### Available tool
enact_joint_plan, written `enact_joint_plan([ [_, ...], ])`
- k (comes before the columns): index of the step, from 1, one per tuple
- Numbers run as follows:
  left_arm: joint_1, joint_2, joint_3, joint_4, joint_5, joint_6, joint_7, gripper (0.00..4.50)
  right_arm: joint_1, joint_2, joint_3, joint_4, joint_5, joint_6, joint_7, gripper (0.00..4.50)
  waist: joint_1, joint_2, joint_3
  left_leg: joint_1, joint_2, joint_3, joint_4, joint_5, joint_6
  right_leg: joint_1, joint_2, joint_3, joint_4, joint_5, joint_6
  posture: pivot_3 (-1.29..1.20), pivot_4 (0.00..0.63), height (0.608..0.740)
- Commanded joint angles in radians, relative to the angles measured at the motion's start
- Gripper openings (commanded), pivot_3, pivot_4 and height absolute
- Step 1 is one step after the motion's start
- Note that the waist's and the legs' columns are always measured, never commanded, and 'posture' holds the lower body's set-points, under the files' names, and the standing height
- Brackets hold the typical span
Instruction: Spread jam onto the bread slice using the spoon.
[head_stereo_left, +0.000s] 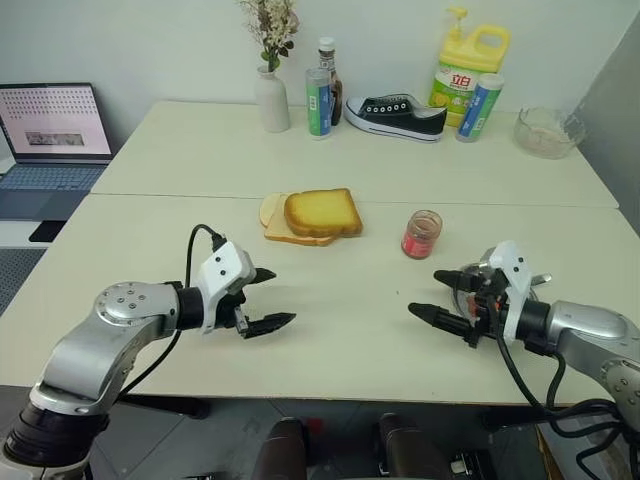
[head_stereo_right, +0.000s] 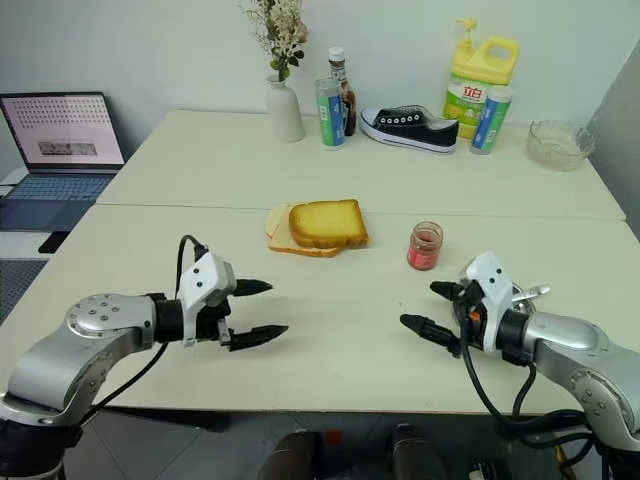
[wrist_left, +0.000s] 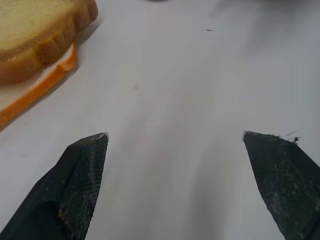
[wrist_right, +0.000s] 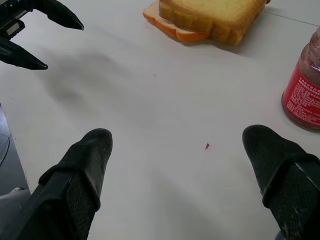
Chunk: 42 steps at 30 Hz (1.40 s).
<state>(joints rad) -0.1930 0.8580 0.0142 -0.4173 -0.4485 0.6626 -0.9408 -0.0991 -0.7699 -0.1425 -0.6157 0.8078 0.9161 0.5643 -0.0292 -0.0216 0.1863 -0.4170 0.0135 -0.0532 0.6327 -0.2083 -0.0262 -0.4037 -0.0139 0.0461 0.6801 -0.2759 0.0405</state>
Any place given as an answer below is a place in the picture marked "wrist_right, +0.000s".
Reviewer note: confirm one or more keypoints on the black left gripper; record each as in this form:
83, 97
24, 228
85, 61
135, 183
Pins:
10, 15

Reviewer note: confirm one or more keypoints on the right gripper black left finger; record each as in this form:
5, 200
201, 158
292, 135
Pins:
75, 180

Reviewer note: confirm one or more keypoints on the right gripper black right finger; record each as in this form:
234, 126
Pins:
282, 175

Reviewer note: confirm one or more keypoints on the red-labelled glass jam jar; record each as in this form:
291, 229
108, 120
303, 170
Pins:
305, 87

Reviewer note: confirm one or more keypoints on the white bread slice orange crust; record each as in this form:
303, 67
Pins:
151, 12

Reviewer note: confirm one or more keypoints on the toasted golden bread slice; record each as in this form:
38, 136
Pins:
212, 15

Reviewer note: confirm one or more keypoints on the silver robot body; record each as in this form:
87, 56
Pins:
15, 194

